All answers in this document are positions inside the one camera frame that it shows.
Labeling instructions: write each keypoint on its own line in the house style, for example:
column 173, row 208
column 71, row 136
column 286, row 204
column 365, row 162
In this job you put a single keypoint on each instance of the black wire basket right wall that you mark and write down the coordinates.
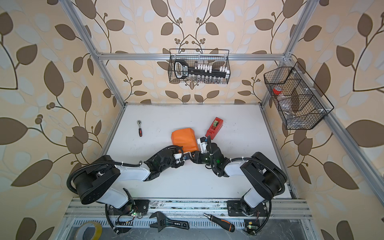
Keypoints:
column 302, row 103

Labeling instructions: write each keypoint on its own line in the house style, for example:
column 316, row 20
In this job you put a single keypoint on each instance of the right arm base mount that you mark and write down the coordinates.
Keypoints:
column 246, row 208

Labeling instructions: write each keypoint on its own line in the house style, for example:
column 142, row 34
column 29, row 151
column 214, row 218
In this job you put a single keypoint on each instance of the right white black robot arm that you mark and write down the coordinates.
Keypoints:
column 266, row 178

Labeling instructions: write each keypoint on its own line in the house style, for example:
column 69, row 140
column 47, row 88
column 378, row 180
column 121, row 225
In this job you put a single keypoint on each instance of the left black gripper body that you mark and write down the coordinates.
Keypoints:
column 174, row 150

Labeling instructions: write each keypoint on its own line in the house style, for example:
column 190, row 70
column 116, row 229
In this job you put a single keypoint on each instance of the yellow orange wrapping paper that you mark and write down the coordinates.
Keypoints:
column 185, row 138

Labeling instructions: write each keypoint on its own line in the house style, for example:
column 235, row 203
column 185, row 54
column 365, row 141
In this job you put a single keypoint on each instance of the black orange screwdriver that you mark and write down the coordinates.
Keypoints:
column 221, row 222

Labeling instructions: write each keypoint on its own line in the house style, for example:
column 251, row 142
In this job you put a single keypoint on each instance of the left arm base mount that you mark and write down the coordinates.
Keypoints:
column 132, row 207

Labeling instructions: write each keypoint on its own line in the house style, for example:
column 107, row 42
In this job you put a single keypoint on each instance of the black adjustable wrench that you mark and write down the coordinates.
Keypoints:
column 163, row 222

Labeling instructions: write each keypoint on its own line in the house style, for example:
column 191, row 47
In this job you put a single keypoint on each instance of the red tape dispenser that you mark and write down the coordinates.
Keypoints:
column 214, row 128

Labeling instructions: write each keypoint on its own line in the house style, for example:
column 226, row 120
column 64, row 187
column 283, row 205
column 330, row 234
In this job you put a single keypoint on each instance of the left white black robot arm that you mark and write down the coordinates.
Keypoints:
column 100, row 181

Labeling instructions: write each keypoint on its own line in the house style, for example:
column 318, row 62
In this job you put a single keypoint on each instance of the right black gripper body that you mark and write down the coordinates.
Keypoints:
column 206, row 160

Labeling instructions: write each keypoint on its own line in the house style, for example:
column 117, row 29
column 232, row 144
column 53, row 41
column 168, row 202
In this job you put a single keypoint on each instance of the small red-handled ratchet wrench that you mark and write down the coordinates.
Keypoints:
column 139, row 122

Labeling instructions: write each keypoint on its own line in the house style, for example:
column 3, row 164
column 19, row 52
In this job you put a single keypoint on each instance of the black wire basket back wall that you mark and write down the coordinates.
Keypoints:
column 216, row 57

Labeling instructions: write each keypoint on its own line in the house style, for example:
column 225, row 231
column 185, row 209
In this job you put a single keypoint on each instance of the aluminium front rail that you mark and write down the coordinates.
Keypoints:
column 283, row 209

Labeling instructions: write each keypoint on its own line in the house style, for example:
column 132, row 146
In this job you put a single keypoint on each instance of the black socket set holder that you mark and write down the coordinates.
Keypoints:
column 182, row 71

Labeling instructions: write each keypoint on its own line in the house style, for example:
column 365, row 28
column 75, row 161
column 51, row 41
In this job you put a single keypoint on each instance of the black wire basket wall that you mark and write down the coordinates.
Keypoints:
column 216, row 57
column 302, row 103

